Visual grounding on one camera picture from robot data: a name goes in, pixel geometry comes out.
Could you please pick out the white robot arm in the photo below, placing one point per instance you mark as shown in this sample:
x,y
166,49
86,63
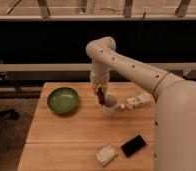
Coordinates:
x,y
175,98

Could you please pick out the black smartphone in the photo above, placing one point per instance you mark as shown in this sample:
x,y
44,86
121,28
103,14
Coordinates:
x,y
132,146

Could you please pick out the white ceramic cup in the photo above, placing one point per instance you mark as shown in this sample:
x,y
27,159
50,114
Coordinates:
x,y
110,106

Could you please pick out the green ceramic bowl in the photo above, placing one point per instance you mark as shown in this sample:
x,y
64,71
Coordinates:
x,y
63,100

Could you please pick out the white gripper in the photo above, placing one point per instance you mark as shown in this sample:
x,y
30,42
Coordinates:
x,y
99,81

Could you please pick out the black office chair base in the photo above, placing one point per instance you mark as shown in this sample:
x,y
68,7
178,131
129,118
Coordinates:
x,y
13,114

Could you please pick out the dark red pepper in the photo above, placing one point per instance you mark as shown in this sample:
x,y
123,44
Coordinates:
x,y
101,96

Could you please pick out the white plastic box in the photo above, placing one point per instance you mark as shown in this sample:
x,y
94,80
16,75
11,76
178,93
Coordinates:
x,y
105,155

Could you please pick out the white toy object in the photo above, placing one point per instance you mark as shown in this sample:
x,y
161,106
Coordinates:
x,y
136,102

